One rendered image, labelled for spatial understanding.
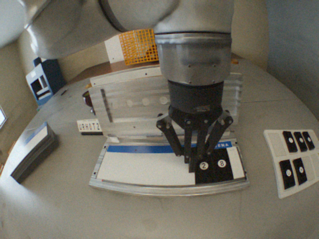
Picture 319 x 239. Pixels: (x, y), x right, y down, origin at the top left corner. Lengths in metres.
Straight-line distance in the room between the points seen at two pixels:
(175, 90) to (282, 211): 0.42
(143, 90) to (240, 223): 0.43
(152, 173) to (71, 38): 0.33
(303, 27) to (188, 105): 2.37
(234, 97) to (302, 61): 2.10
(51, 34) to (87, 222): 0.41
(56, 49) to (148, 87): 0.25
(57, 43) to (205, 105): 0.19
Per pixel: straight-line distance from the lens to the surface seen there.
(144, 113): 0.38
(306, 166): 0.58
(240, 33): 2.45
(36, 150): 0.71
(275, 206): 0.42
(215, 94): 0.15
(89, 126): 0.58
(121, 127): 0.41
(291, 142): 0.56
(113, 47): 0.75
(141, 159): 0.38
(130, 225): 0.35
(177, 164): 0.35
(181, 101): 0.15
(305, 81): 2.35
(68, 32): 0.15
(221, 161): 0.35
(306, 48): 2.35
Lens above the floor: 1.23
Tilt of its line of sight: 39 degrees down
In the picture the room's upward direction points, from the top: 11 degrees counter-clockwise
